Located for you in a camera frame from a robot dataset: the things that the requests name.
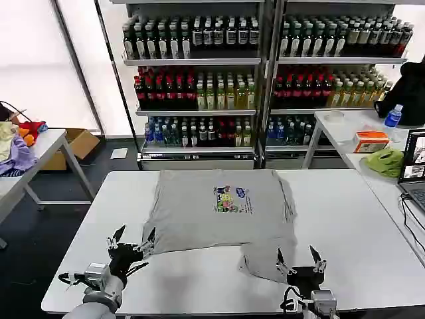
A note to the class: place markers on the blue-labelled water bottle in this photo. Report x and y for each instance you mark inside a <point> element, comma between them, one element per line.
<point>393,118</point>

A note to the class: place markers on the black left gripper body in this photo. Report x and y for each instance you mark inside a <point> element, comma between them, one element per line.
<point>124,256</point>

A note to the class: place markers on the orange tissue box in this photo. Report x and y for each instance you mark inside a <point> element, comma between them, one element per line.
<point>370,141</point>

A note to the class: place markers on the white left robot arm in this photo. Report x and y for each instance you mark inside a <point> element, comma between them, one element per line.
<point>99,299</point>

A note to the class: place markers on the grey laptop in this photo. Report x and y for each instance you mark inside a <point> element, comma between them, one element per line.
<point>413,159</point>

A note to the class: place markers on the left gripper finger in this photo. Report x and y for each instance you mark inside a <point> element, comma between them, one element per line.
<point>148,246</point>
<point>116,239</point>

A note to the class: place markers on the white side table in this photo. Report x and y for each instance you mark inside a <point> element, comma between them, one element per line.
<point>46,143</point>

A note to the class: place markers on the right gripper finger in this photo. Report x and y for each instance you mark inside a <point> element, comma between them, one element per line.
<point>319,264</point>
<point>284,266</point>

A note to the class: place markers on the green cloth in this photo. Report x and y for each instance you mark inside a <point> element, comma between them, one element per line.
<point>386,163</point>

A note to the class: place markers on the white desk with grey legs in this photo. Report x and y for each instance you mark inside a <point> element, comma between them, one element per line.
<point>352,124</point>

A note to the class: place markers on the white paper sheet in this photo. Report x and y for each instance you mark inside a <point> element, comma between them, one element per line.
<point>119,153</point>

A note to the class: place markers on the metal shelf rack with bottles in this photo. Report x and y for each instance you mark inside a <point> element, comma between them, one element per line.
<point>315,83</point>
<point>199,83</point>

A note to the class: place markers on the brown cardboard box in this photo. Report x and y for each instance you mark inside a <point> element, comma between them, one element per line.
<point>79,143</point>

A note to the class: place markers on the purple cloth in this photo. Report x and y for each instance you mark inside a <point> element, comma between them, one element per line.
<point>18,156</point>

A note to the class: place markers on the pale yellow cloth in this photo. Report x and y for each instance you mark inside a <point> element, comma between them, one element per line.
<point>6,139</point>

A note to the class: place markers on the red and orange plush toy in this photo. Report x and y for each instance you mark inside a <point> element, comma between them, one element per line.
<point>31,128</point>

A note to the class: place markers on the grey printed t-shirt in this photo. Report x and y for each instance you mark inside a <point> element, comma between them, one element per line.
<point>196,219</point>

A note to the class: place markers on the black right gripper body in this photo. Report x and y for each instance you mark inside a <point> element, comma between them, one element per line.
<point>305,279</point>

